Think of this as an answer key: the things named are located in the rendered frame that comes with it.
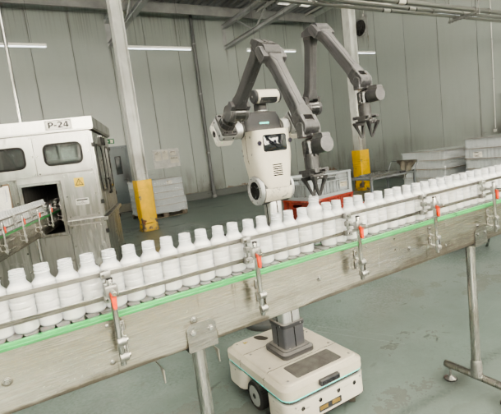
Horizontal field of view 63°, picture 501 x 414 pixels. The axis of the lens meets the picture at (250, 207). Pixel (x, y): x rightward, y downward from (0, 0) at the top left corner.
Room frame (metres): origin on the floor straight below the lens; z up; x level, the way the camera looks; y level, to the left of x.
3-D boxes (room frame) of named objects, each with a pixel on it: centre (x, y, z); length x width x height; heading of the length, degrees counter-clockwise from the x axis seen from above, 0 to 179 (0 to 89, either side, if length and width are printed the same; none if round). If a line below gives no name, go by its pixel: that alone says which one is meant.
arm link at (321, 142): (1.48, -0.27, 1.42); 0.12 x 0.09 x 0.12; 29
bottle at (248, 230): (1.38, 0.02, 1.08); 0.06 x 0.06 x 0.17
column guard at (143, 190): (8.85, 2.26, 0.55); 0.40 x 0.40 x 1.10; 30
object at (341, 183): (4.02, -0.67, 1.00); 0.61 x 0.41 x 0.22; 127
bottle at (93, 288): (1.13, 0.47, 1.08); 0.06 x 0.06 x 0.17
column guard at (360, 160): (11.26, -3.17, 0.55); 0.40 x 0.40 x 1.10; 30
